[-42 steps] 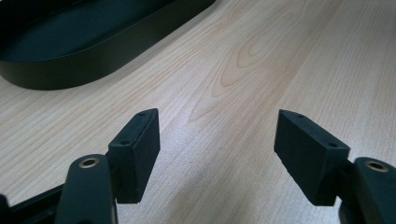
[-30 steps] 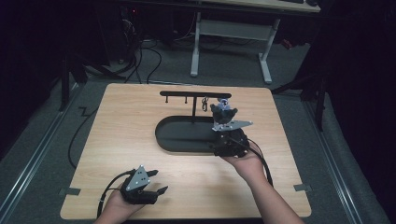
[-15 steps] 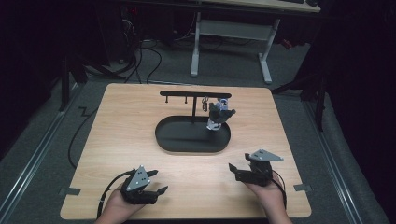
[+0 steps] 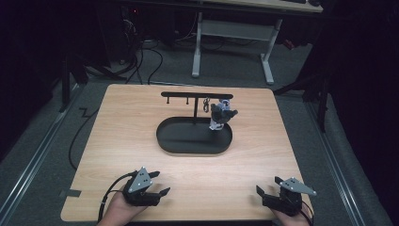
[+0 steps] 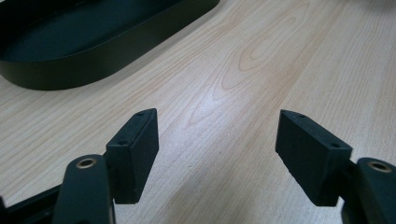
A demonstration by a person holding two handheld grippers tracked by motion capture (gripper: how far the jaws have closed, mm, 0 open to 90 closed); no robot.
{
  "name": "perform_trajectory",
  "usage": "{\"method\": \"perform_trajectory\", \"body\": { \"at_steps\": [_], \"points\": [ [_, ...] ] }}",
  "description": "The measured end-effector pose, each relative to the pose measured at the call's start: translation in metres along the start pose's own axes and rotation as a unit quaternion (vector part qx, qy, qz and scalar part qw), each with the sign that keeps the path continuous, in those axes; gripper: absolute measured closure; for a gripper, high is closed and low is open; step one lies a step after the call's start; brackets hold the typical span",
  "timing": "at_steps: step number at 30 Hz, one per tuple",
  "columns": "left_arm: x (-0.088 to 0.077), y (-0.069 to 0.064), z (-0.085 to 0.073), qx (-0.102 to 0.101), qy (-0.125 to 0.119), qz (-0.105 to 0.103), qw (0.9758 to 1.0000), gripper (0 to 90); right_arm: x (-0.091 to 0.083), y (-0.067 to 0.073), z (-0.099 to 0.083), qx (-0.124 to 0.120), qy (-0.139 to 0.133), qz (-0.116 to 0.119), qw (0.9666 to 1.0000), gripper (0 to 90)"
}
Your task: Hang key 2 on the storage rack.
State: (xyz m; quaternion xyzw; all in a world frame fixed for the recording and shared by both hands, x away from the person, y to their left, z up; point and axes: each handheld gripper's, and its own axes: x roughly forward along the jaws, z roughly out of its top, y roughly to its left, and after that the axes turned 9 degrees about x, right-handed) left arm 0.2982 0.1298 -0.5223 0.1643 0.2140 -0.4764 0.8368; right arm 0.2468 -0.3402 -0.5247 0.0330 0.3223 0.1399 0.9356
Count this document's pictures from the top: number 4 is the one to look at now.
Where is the black tripod stand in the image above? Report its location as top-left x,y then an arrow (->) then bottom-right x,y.
272,71 -> 331,133

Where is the desk with white legs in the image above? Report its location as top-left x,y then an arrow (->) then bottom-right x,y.
187,0 -> 324,86

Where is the hand-held gripper cable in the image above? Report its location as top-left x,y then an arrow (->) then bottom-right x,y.
299,201 -> 315,226
97,170 -> 139,223

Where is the dark computer tower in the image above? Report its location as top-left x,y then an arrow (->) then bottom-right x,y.
120,5 -> 143,64

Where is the left hand-held gripper cable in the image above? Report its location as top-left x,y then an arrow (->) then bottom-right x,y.
97,170 -> 139,223

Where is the black plush toy keychain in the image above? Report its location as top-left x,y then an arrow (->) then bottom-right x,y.
208,99 -> 239,132

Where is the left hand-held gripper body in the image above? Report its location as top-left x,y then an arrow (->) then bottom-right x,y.
121,166 -> 163,207

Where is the black metal stand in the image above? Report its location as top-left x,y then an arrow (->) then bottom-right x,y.
59,53 -> 89,113

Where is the bundle of black cables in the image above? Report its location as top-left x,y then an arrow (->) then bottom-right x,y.
123,40 -> 165,86

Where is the black key rack with tray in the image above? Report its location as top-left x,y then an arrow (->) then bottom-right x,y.
155,90 -> 234,155

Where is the grey tape piece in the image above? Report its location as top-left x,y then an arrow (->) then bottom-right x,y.
59,188 -> 83,199

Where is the person's left hand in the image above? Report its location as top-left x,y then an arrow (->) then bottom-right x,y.
97,190 -> 149,226

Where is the metal floor rail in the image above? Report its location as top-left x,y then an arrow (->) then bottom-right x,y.
305,101 -> 367,226
0,83 -> 81,220

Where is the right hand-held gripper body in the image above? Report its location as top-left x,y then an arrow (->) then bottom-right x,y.
263,177 -> 317,217

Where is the black floor cable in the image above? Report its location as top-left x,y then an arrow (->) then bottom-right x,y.
68,107 -> 100,172

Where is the right hand-held gripper cable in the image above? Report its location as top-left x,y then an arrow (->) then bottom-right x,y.
299,201 -> 315,226

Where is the person's right hand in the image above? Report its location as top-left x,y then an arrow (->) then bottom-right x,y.
271,208 -> 311,226

